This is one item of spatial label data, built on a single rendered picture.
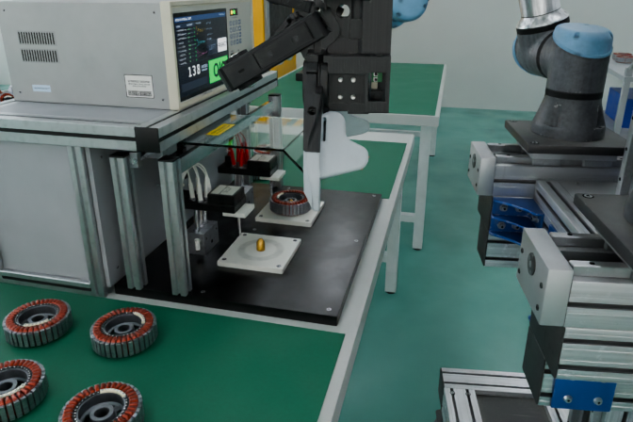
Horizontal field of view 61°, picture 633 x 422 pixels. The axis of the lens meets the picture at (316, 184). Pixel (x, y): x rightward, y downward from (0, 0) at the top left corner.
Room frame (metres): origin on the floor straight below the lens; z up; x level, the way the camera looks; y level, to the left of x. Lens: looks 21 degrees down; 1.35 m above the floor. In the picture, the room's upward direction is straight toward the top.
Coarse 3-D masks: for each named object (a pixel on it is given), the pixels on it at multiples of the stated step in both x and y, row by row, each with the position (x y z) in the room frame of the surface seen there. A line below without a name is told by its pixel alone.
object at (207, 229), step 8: (192, 224) 1.14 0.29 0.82; (208, 224) 1.14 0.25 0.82; (216, 224) 1.15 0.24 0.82; (192, 232) 1.10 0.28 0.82; (200, 232) 1.10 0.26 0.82; (208, 232) 1.11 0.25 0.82; (216, 232) 1.15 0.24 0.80; (192, 240) 1.09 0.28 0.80; (208, 240) 1.10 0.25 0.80; (216, 240) 1.14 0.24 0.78; (192, 248) 1.09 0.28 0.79; (208, 248) 1.10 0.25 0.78
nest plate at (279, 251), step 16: (240, 240) 1.14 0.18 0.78; (256, 240) 1.14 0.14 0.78; (272, 240) 1.14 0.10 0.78; (288, 240) 1.14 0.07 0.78; (224, 256) 1.06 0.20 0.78; (240, 256) 1.06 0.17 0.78; (256, 256) 1.06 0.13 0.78; (272, 256) 1.06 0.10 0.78; (288, 256) 1.06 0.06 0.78; (272, 272) 1.01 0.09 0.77
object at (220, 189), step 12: (216, 192) 1.09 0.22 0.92; (228, 192) 1.09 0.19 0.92; (240, 192) 1.11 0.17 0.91; (192, 204) 1.09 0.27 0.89; (204, 204) 1.09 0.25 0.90; (216, 204) 1.08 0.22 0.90; (228, 204) 1.07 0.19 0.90; (240, 204) 1.10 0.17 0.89; (252, 204) 1.12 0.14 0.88; (204, 216) 1.14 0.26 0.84; (228, 216) 1.08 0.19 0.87; (240, 216) 1.07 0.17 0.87
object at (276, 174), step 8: (248, 160) 1.32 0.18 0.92; (256, 160) 1.32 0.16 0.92; (264, 160) 1.32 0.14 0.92; (272, 160) 1.33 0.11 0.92; (224, 168) 1.33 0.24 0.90; (232, 168) 1.33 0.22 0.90; (248, 168) 1.32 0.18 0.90; (256, 168) 1.32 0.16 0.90; (264, 168) 1.31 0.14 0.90; (272, 168) 1.33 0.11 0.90; (240, 176) 1.36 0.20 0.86; (264, 176) 1.31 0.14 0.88; (272, 176) 1.31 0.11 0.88; (280, 176) 1.31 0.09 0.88; (240, 184) 1.36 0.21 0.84
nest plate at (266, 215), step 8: (264, 208) 1.33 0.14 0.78; (320, 208) 1.34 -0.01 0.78; (256, 216) 1.28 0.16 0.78; (264, 216) 1.28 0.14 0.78; (272, 216) 1.28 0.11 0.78; (280, 216) 1.28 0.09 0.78; (288, 216) 1.28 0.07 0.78; (296, 216) 1.28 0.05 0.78; (304, 216) 1.28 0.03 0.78; (312, 216) 1.28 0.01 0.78; (288, 224) 1.25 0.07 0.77; (296, 224) 1.25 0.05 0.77; (304, 224) 1.24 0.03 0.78; (312, 224) 1.25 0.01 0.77
